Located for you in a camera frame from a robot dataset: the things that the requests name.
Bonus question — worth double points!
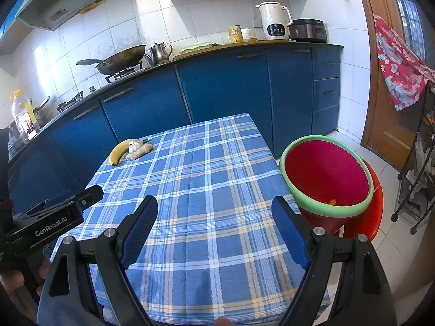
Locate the blue kitchen cabinets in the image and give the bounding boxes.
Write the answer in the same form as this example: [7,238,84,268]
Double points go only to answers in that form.
[8,43,343,213]

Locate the person's left hand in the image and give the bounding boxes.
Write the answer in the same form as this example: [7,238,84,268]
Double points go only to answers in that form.
[1,250,51,304]

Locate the red plastic stool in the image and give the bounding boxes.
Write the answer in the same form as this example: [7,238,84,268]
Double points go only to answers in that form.
[300,157,384,242]

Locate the red bin with green rim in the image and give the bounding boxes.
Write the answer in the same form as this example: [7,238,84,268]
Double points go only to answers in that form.
[279,135,374,219]

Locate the blue plaid tablecloth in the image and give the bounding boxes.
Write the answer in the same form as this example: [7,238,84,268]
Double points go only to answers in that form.
[70,114,304,325]

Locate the yellow banana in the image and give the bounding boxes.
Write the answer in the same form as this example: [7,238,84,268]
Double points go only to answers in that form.
[108,138,134,166]

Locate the garlic bulb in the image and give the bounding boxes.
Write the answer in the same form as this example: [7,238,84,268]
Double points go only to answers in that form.
[128,140,143,154]

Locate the ginger root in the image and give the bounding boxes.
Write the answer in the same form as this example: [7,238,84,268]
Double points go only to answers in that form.
[126,143,153,161]

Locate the cooking oil bottle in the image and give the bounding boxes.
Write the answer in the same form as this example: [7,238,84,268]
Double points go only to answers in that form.
[10,89,40,143]

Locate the steel pot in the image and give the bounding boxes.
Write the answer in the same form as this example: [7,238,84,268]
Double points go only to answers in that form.
[32,96,55,128]

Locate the wooden door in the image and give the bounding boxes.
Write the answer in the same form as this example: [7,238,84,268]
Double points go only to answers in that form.
[351,0,435,171]

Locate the gas stove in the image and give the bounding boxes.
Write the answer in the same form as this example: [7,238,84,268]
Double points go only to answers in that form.
[105,61,142,83]

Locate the black wok pan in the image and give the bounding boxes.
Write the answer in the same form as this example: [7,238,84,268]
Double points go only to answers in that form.
[76,44,146,76]

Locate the red floral cloth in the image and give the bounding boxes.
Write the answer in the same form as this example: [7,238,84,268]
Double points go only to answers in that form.
[373,14,434,111]

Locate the steel kettle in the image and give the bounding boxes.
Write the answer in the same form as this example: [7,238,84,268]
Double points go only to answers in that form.
[146,43,173,66]

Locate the dark rice cooker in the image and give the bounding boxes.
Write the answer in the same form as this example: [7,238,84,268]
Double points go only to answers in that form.
[289,18,327,43]

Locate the yellow tin can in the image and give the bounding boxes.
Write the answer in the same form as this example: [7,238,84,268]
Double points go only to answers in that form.
[227,25,243,43]

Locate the white electric kettle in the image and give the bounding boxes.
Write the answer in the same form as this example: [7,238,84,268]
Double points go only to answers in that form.
[255,2,293,41]

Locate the black wire rack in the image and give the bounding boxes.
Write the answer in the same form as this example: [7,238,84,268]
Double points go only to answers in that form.
[391,83,434,235]

